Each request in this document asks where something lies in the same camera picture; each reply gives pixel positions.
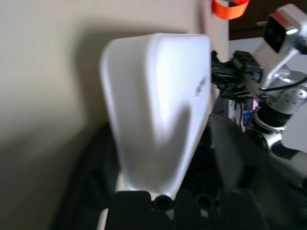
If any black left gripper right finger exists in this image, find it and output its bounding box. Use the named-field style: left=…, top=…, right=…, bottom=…
left=173, top=191, right=216, bottom=230

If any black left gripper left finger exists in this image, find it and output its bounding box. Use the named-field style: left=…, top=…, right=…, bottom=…
left=107, top=190, right=154, bottom=230

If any teal and orange backpack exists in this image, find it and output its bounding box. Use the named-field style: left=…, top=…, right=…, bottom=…
left=212, top=0, right=250, bottom=20

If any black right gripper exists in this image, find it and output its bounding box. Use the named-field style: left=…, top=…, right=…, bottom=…
left=211, top=50, right=264, bottom=99

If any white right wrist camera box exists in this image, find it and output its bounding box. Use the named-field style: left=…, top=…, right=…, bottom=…
left=256, top=3, right=307, bottom=91

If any white Unitree pencil case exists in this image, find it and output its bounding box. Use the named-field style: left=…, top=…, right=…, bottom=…
left=100, top=33, right=212, bottom=199

